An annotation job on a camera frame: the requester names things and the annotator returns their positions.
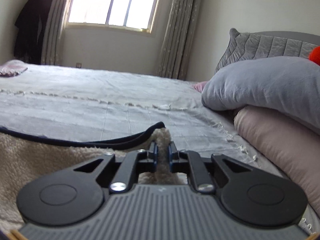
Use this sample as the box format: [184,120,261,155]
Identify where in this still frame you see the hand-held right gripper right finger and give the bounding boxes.
[168,141,253,193]

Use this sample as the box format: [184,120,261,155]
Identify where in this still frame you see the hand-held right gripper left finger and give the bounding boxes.
[72,141,159,193]

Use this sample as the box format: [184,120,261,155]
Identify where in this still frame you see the cream fleece zip jacket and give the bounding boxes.
[0,122,187,233]

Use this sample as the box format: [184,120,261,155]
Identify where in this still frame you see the dark hanging clothes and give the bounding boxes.
[14,0,54,65]

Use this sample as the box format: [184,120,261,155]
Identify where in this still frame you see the small pink cloth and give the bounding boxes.
[192,81,208,93]

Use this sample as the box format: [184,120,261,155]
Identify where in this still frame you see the grey bed with quilt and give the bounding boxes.
[0,64,320,232]

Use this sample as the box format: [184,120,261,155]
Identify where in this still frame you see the pink pillow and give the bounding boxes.
[234,106,320,215]

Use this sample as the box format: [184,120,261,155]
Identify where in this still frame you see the grey-blue pillow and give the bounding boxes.
[201,56,320,135]

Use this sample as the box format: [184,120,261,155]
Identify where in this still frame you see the beige patterned curtain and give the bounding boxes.
[41,0,80,67]
[155,0,200,80]

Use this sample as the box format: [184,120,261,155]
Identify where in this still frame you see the grey quilted cushion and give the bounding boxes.
[214,28,320,74]

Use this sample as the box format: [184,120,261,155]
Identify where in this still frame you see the window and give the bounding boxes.
[66,0,164,34]

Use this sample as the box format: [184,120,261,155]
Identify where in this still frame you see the folded pink patterned cloth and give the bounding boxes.
[0,60,28,77]

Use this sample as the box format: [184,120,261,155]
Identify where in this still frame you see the orange plush toy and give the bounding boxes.
[309,45,320,67]

